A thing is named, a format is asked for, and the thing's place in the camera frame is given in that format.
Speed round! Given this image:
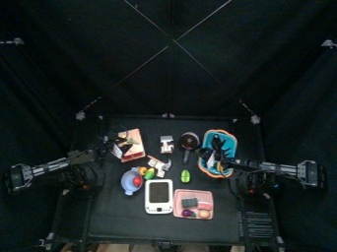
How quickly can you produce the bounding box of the dark green sushi block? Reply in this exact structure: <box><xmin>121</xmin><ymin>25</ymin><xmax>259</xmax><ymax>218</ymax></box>
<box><xmin>180</xmin><ymin>197</ymin><xmax>199</xmax><ymax>209</ymax></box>

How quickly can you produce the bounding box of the dark toy frying pan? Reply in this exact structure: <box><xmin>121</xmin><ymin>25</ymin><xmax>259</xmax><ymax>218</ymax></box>
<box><xmin>177</xmin><ymin>131</ymin><xmax>203</xmax><ymax>164</ymax></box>

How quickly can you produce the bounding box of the white toy hammer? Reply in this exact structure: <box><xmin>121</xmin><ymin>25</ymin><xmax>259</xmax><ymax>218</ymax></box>
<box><xmin>145</xmin><ymin>155</ymin><xmax>173</xmax><ymax>179</ymax></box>

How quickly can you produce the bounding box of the green toy vegetable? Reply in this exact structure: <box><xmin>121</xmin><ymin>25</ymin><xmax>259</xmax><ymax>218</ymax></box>
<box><xmin>143</xmin><ymin>167</ymin><xmax>156</xmax><ymax>181</ymax></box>

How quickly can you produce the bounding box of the blue toy strainer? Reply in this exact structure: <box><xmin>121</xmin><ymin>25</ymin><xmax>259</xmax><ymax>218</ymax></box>
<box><xmin>120</xmin><ymin>166</ymin><xmax>144</xmax><ymax>197</ymax></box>

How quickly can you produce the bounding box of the pink tray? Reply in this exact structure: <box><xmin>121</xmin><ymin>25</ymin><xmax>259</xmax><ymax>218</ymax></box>
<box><xmin>172</xmin><ymin>188</ymin><xmax>215</xmax><ymax>221</ymax></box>

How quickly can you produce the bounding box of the white toy tablet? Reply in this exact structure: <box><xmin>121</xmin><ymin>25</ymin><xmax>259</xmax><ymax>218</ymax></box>
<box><xmin>143</xmin><ymin>178</ymin><xmax>175</xmax><ymax>216</ymax></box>

